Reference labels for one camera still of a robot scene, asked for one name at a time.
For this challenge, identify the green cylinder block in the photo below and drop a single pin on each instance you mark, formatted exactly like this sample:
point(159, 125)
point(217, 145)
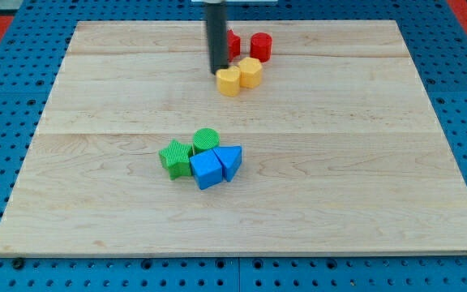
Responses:
point(205, 139)

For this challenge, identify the yellow heart block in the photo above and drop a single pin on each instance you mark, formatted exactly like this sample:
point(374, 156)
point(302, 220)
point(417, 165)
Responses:
point(228, 81)

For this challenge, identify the green star block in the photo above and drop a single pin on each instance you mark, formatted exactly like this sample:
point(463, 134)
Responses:
point(175, 158)

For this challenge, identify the red cylinder block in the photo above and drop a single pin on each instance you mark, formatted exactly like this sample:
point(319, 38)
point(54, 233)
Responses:
point(261, 46)

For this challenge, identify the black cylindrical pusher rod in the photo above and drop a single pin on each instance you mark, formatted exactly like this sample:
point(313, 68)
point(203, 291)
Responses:
point(215, 15)

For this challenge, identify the blue cube block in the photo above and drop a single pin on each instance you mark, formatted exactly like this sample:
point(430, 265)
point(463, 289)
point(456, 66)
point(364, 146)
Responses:
point(207, 169)

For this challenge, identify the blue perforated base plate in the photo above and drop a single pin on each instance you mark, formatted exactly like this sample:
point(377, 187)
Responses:
point(31, 53)

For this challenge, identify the blue triangle block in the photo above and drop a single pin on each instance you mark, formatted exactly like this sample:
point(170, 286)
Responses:
point(230, 158)

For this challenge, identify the yellow hexagon block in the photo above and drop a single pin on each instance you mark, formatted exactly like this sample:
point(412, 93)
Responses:
point(251, 72)

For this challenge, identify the wooden board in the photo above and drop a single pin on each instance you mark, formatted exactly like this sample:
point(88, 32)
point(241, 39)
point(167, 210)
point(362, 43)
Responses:
point(342, 152)

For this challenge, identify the red star block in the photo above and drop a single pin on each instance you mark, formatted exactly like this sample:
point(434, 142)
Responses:
point(234, 45)

